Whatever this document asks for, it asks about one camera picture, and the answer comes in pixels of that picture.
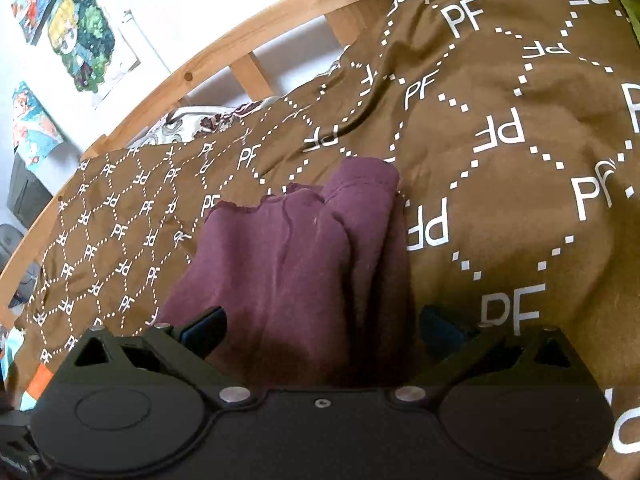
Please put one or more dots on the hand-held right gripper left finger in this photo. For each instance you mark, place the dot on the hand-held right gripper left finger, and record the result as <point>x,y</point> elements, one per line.
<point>198,333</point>

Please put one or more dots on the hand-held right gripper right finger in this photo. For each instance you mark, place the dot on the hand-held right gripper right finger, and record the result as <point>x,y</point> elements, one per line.
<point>440,331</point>

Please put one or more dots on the maroon sweater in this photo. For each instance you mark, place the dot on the maroon sweater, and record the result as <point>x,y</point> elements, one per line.
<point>300,260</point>

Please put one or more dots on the grey storage box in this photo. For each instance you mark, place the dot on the grey storage box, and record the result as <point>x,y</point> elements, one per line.
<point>10,244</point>

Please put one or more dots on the brown printed blanket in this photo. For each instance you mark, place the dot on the brown printed blanket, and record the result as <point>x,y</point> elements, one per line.
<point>500,125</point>

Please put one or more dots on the floral patterned pillow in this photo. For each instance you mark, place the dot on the floral patterned pillow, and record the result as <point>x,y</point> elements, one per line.
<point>200,117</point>

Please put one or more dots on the dark grey cabinet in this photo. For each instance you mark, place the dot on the dark grey cabinet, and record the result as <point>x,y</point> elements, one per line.
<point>25,190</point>

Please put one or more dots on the wooden bed frame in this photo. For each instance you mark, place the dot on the wooden bed frame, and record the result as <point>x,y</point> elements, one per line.
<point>210,55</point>

